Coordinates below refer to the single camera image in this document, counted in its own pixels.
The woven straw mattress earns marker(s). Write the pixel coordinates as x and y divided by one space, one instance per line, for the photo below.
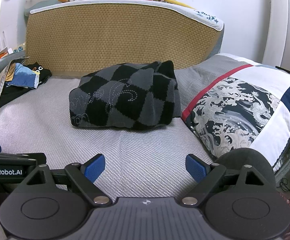
115 37

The black grey checkered sweater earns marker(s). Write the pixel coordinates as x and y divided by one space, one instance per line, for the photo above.
125 97

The power strip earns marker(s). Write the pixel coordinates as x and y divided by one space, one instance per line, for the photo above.
19 48

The patchwork dragon print quilt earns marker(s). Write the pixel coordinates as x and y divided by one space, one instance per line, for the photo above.
235 110

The white curtain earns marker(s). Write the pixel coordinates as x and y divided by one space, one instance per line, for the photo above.
282 22

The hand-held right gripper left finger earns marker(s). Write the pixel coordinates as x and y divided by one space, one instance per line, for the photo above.
95 168

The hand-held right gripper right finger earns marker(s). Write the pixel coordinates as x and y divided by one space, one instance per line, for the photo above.
196 168

